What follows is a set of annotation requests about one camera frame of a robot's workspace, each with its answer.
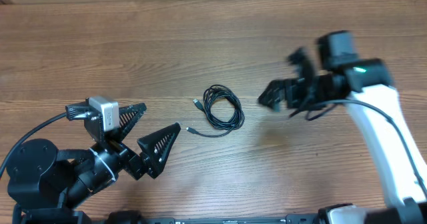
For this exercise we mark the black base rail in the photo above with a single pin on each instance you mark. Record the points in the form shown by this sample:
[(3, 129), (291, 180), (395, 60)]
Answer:
[(233, 220)]

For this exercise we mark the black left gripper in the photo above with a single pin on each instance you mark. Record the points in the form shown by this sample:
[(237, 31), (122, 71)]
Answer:
[(138, 165)]

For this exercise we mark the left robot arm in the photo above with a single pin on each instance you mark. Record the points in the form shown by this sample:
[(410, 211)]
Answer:
[(48, 184)]

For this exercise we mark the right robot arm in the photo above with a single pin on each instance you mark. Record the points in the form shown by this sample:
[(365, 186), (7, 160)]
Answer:
[(366, 89)]

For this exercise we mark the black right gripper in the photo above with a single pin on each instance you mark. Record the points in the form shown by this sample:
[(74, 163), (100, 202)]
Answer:
[(287, 88)]

